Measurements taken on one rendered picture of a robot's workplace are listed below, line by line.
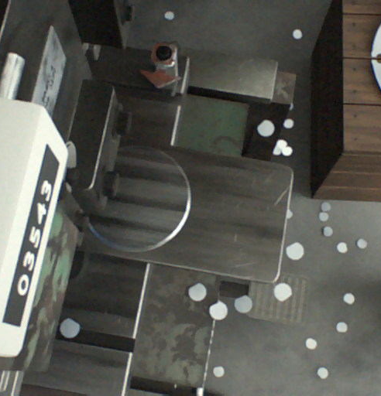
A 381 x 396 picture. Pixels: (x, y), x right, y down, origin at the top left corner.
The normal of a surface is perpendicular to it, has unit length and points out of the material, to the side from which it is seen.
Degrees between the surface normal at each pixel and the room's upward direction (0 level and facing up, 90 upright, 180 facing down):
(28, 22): 90
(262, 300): 0
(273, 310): 0
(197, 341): 0
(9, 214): 22
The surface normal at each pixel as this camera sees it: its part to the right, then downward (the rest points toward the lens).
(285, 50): 0.00, -0.25
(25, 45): 0.98, 0.17
